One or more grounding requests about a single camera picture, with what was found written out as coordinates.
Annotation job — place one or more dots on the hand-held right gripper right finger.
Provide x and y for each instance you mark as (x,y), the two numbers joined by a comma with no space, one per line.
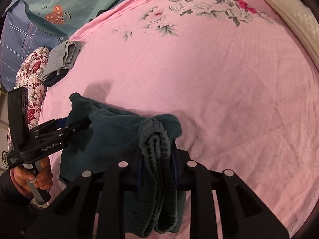
(184,164)

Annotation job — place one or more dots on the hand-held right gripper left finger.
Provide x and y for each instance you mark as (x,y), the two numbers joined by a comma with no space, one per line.
(124,176)

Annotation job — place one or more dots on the grey folded pants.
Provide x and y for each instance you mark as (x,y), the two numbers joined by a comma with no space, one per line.
(59,54)

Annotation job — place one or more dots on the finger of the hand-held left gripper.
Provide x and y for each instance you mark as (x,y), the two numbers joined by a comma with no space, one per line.
(53,123)
(74,127)

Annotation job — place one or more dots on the person's left forearm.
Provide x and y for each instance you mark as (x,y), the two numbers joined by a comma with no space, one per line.
(11,196)

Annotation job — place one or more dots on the pink floral bed sheet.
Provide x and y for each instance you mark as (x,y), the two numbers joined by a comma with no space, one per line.
(199,79)

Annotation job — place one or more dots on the navy folded garment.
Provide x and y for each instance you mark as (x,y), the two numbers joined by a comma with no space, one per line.
(55,80)

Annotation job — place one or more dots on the teal printed duvet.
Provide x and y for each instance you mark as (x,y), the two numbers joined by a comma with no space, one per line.
(82,2)

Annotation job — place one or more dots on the person's left hand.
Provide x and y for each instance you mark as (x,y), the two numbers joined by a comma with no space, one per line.
(43,176)

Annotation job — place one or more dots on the blue checked pillow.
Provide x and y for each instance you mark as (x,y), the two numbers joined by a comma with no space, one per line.
(20,42)

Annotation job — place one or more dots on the dark teal fleece pants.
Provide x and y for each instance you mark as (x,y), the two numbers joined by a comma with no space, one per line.
(107,139)

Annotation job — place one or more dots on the white quilted blanket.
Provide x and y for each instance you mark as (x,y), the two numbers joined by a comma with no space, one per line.
(286,7)

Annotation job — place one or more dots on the red floral pillow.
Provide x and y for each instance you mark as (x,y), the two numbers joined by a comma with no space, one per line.
(35,72)

